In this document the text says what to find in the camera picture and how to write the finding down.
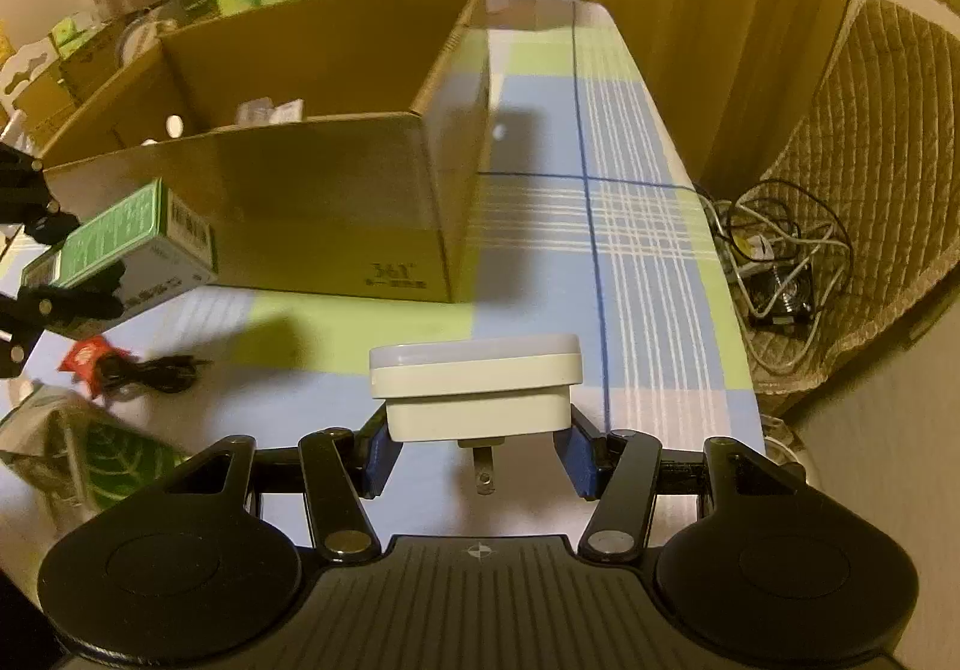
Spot quilted beige chair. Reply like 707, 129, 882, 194
739, 0, 960, 416

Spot small green boxes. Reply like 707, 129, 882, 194
49, 17, 102, 60

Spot green carton box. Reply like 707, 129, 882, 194
19, 179, 220, 326

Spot white plug-in night light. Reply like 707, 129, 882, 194
369, 332, 582, 498

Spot silver foil bag green print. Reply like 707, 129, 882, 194
0, 381, 192, 528

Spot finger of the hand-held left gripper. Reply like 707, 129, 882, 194
0, 143, 81, 244
0, 260, 126, 380

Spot dark instant noodle bowl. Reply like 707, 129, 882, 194
112, 0, 220, 67

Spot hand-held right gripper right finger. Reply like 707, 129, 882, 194
551, 404, 811, 564

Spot yellow brown curtain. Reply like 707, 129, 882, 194
581, 0, 875, 176

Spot tangle of cables on floor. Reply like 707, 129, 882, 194
720, 201, 856, 372

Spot red snack packet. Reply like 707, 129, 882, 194
58, 335, 121, 401

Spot low brown carton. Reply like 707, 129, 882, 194
13, 70, 80, 142

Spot checked cloth desktop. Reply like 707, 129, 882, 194
0, 0, 770, 566

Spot white cardboard insert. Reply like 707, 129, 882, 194
0, 36, 57, 109

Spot small black metal device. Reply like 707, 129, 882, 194
750, 263, 817, 328

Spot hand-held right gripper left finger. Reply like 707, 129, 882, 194
154, 419, 395, 562

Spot thin black cable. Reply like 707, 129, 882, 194
697, 179, 852, 311

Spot large brown cardboard box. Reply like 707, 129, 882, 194
41, 0, 492, 305

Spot tall brown carton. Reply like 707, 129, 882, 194
58, 29, 162, 109

